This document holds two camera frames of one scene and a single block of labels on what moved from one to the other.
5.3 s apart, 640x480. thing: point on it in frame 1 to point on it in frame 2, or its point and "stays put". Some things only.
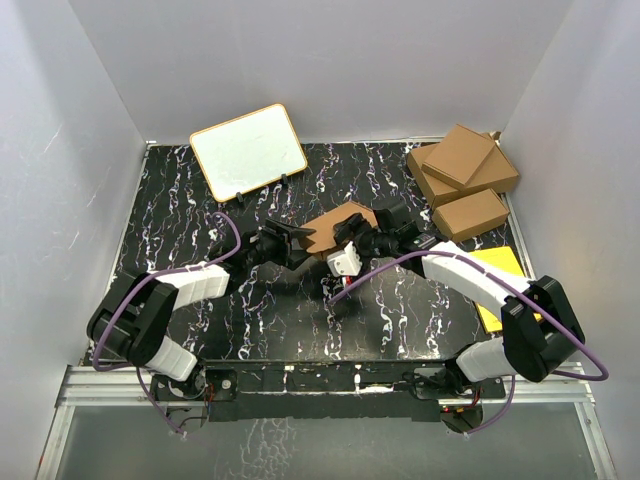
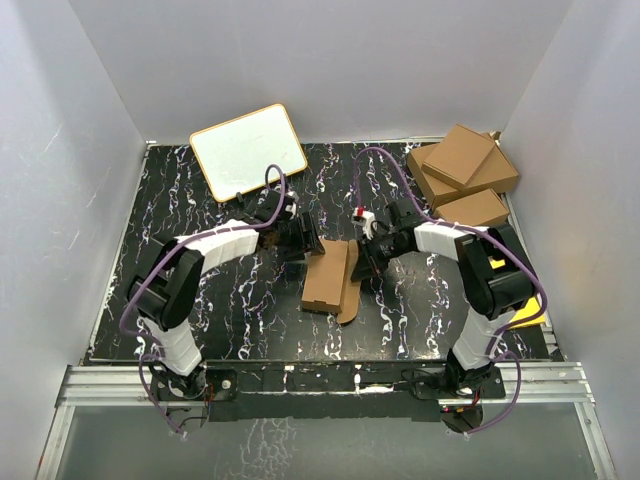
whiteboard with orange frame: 248,151 stays put
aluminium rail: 91,385 stays put
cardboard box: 459,156 stays put
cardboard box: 324,237 to 328,281
